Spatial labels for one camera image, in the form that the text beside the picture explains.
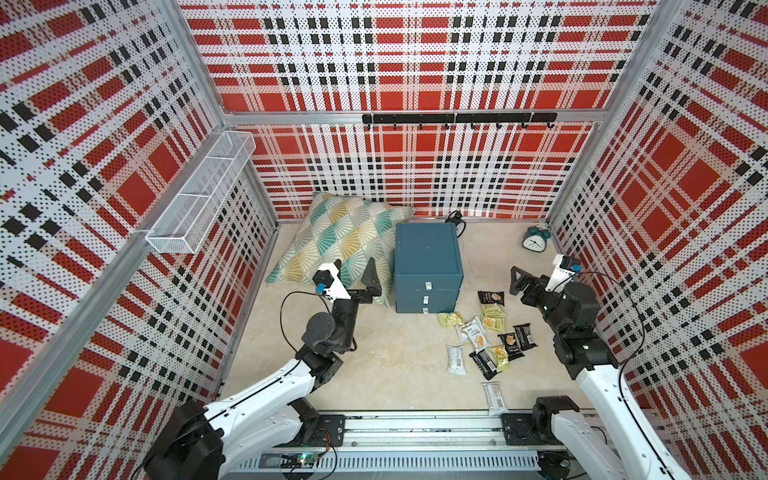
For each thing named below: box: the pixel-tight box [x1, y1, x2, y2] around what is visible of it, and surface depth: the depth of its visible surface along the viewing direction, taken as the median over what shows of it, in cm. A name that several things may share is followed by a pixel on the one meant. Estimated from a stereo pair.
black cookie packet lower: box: [469, 349, 498, 381], surface depth 86 cm
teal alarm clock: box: [522, 226, 551, 253], surface depth 110 cm
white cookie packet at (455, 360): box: [446, 345, 467, 376], surface depth 85 cm
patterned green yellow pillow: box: [266, 192, 415, 308], surface depth 97 cm
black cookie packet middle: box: [497, 332, 525, 361], surface depth 88 cm
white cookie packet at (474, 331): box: [460, 316, 490, 351], surface depth 90 cm
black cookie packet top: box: [477, 291, 505, 306], surface depth 98 cm
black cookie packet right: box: [512, 322, 538, 351], surface depth 90 cm
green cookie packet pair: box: [481, 303, 507, 334], surface depth 94 cm
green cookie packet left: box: [437, 311, 464, 327], surface depth 93 cm
